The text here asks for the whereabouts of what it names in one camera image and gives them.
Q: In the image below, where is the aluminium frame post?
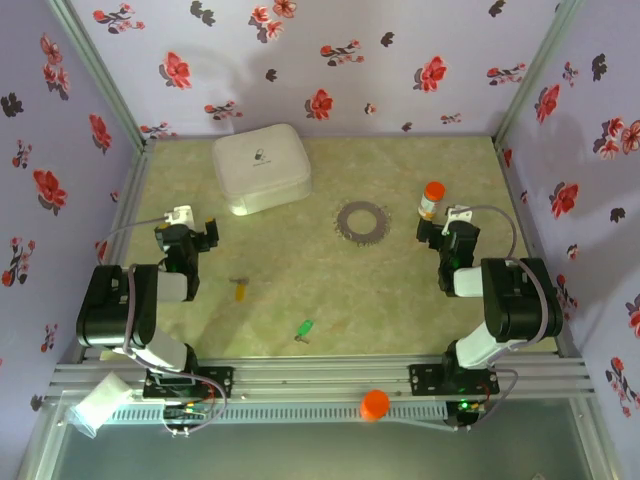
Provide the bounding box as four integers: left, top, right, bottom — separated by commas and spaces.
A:
492, 0, 586, 146
47, 0, 151, 151

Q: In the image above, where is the white slotted cable duct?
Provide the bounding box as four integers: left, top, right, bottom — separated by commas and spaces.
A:
107, 402, 449, 426

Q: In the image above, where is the orange bottle cap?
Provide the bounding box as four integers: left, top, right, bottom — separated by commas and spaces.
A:
359, 389, 392, 424

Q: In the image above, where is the grey lower shelf panel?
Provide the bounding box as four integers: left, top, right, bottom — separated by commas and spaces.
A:
19, 389, 621, 480

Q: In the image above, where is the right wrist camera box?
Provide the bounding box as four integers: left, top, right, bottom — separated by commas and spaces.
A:
446, 203, 474, 227

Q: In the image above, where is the aluminium front rail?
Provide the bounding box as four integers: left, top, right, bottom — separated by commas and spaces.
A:
47, 355, 596, 400

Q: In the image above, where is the orange-capped pill bottle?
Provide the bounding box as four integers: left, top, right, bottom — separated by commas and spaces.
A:
417, 181, 447, 221

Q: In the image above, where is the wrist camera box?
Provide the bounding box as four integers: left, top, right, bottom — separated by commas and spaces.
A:
164, 203, 195, 227
446, 203, 474, 227

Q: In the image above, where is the aluminium side rail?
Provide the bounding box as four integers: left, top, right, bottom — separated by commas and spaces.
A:
82, 139, 156, 361

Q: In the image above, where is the clear plastic bag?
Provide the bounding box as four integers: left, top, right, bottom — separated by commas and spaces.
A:
68, 372, 132, 441

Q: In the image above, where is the left arm grey cable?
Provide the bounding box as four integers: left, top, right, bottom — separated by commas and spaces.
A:
97, 212, 230, 437

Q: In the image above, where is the white square lidded box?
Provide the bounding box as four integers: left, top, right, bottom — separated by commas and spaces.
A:
211, 123, 314, 217

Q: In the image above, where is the small electronics board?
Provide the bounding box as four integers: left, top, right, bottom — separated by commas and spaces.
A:
163, 403, 210, 425
446, 398, 489, 432

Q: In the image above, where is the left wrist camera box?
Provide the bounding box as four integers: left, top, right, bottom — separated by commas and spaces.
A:
164, 203, 195, 227

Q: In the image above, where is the grey metal keyring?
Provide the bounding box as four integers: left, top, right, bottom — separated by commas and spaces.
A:
334, 199, 392, 246

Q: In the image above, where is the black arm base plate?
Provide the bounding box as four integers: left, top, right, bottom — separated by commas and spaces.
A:
143, 365, 236, 400
408, 363, 501, 397

